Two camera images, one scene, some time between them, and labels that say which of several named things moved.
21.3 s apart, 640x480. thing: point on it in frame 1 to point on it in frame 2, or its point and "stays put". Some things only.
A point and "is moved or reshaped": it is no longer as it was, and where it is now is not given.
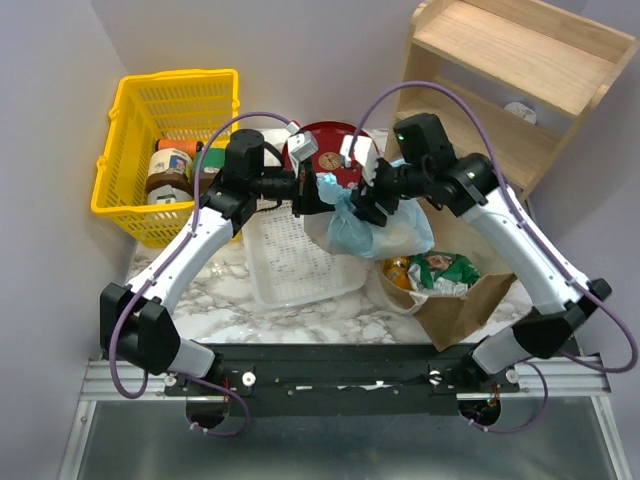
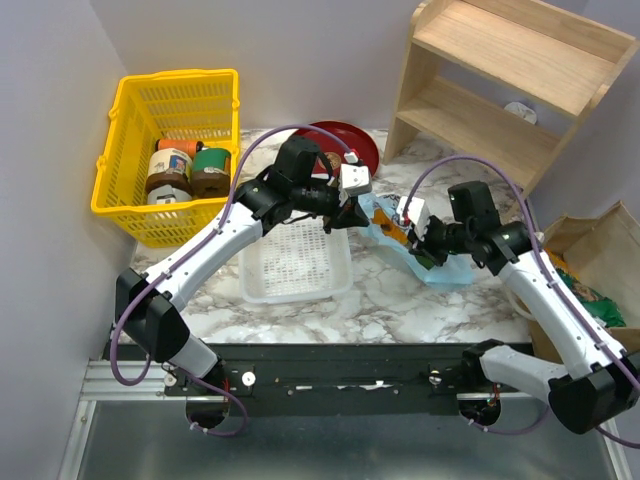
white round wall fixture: (521, 110) stays put
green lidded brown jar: (212, 161) stays put
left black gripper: (306, 199) to (349, 215)
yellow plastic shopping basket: (196, 106) stays put
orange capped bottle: (188, 146) stays put
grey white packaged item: (167, 194) stays put
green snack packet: (441, 273) to (602, 308)
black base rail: (344, 379) stays put
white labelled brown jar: (170, 166) stays put
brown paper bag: (450, 319) to (603, 255)
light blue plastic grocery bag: (344, 229) is moved or reshaped
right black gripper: (364, 199) to (424, 247)
